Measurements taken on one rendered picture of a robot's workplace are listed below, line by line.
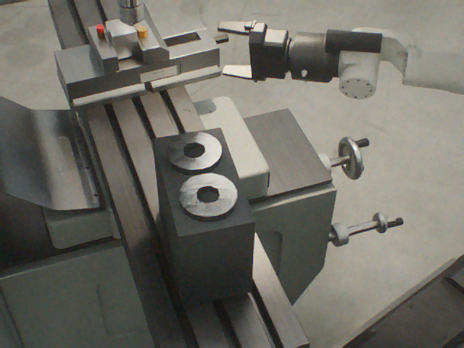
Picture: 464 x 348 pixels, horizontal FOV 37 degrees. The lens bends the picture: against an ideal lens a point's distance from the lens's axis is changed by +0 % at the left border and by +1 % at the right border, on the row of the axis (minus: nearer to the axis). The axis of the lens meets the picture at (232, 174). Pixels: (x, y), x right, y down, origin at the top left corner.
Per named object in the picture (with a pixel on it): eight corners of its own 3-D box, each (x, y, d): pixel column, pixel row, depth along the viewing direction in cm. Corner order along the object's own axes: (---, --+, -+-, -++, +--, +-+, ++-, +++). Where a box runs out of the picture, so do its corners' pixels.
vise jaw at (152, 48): (152, 28, 159) (151, 13, 156) (170, 59, 151) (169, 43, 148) (127, 34, 157) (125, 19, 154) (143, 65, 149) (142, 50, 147)
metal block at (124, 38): (131, 39, 155) (128, 16, 150) (138, 54, 151) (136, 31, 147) (108, 44, 153) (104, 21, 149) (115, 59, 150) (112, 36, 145)
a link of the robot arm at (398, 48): (346, 46, 131) (418, 55, 129) (339, 84, 127) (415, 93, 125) (349, 23, 126) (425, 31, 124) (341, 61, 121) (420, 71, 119)
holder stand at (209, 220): (222, 199, 132) (221, 119, 118) (253, 293, 118) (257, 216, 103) (159, 210, 130) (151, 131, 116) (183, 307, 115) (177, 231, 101)
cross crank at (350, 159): (351, 155, 192) (358, 123, 184) (372, 185, 184) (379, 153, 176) (299, 169, 188) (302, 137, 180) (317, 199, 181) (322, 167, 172)
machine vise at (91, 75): (200, 40, 168) (199, 0, 160) (222, 75, 158) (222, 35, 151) (56, 72, 159) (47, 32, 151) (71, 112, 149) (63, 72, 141)
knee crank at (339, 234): (395, 215, 189) (399, 201, 185) (407, 231, 185) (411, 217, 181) (322, 235, 184) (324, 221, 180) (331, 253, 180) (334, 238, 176)
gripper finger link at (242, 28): (220, 22, 128) (253, 25, 127) (216, 33, 126) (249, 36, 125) (220, 15, 127) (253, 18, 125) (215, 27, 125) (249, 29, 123)
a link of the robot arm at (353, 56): (320, 54, 133) (380, 59, 131) (311, 99, 128) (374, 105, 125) (320, 12, 123) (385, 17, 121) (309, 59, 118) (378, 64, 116)
